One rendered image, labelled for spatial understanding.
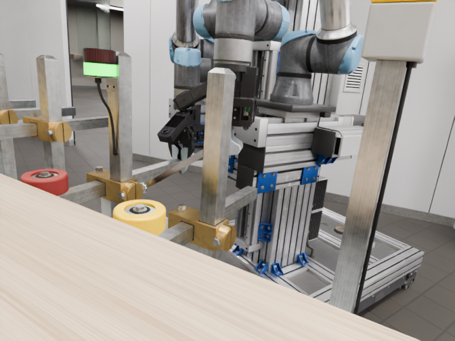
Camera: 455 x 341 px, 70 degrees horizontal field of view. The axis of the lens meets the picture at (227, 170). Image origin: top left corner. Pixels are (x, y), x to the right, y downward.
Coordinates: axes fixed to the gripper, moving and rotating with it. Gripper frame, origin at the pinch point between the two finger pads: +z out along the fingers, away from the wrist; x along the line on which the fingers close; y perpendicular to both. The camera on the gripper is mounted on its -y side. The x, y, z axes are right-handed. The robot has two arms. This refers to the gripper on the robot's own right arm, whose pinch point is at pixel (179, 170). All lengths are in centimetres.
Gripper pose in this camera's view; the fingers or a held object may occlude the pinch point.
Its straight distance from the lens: 101.0
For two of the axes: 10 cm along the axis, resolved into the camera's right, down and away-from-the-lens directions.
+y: 5.1, -2.2, 8.3
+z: -0.7, 9.5, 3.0
